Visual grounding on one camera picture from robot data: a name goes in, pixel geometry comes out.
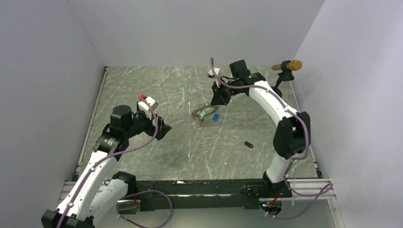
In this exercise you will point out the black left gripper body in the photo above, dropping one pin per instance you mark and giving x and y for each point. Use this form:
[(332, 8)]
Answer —
[(142, 123)]

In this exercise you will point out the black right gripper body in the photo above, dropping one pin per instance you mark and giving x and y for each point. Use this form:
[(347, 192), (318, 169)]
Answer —
[(224, 92)]

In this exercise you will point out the blue plastic key tag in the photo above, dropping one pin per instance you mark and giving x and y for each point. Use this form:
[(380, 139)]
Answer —
[(215, 117)]

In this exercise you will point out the green plastic key tag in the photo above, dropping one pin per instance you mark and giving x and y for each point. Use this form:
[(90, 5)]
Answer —
[(205, 112)]

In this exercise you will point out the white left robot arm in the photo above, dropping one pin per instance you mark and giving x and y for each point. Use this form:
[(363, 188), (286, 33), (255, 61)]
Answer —
[(88, 201)]

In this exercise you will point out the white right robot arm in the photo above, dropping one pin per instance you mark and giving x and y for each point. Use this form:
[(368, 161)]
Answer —
[(292, 137)]

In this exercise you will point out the small black cylinder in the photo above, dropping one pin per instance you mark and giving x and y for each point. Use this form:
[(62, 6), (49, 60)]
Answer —
[(249, 145)]

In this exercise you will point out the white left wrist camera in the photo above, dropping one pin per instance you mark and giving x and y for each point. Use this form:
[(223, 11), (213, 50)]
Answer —
[(147, 104)]

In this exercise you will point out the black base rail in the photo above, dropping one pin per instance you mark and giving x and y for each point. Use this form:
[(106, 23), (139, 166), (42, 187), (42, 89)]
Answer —
[(203, 194)]

